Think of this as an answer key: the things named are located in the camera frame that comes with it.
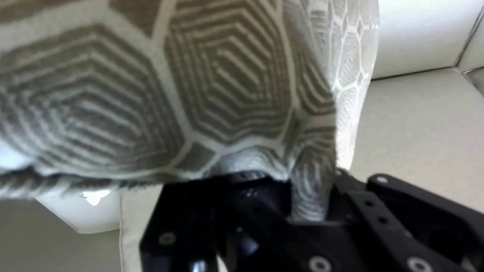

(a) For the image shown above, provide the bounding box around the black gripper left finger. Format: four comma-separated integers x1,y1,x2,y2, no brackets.
139,172,295,272

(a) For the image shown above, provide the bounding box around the octagon patterned beige pillow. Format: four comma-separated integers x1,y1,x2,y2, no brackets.
0,0,381,224

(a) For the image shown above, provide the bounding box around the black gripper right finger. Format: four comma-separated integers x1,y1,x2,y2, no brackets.
322,169,484,272

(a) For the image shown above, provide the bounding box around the narrow grey couch back cushion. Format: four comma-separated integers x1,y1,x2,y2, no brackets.
372,0,484,80

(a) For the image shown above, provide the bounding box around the light grey fabric couch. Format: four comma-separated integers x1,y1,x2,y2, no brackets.
0,0,484,272

